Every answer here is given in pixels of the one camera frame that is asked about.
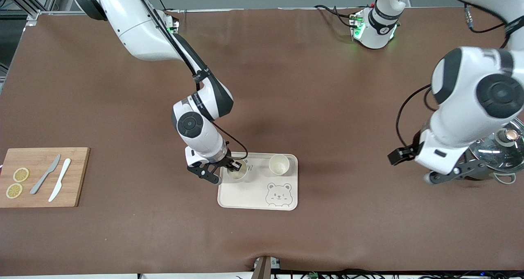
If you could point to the white plastic knife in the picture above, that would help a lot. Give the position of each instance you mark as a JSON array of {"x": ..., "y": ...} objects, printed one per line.
[{"x": 59, "y": 181}]

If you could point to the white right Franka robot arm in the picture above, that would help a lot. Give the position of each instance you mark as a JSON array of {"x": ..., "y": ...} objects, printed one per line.
[{"x": 139, "y": 29}]

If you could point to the brown table cover sheet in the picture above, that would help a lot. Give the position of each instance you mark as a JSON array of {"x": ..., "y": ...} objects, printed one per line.
[{"x": 311, "y": 86}]

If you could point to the black truss left camera bracket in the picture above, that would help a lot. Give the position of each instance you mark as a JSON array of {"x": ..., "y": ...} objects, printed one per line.
[{"x": 458, "y": 173}]

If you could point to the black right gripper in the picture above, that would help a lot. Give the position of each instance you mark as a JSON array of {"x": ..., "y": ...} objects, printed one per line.
[{"x": 226, "y": 159}]

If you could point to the grey plastic knife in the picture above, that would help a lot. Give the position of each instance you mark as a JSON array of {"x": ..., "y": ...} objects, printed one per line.
[{"x": 46, "y": 174}]

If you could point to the white IKEA cup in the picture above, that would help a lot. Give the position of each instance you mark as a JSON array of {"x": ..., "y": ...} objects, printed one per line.
[
  {"x": 279, "y": 165},
  {"x": 239, "y": 173}
]

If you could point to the yellow lemon slice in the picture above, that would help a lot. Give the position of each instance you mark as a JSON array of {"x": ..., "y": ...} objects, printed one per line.
[
  {"x": 14, "y": 191},
  {"x": 21, "y": 174}
]

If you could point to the grey electric cooking pot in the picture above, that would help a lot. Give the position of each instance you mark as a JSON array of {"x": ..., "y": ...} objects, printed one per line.
[{"x": 507, "y": 174}]

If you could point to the black truss camera bracket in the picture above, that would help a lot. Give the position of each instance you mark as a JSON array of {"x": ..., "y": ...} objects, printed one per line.
[
  {"x": 458, "y": 173},
  {"x": 206, "y": 173}
]

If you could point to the aluminium frame profile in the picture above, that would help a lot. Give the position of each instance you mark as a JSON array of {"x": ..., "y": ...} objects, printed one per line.
[{"x": 30, "y": 3}]

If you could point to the cream bear print tray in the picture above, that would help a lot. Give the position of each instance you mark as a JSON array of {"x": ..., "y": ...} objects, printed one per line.
[{"x": 249, "y": 195}]

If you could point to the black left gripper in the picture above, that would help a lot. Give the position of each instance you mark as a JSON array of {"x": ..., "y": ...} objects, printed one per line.
[{"x": 470, "y": 157}]

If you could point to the black truss right camera bracket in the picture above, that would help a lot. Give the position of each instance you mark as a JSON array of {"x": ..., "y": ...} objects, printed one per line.
[{"x": 206, "y": 173}]

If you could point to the bamboo cutting board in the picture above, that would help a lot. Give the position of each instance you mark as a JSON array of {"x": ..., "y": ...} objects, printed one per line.
[{"x": 77, "y": 176}]

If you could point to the metal table edge clamp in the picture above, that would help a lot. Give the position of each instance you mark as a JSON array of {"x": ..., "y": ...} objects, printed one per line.
[{"x": 265, "y": 266}]

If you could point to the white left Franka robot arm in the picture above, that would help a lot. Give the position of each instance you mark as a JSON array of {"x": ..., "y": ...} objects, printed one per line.
[{"x": 470, "y": 103}]

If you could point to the glass pot lid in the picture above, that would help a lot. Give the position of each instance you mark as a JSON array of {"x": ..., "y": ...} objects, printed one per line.
[{"x": 507, "y": 148}]

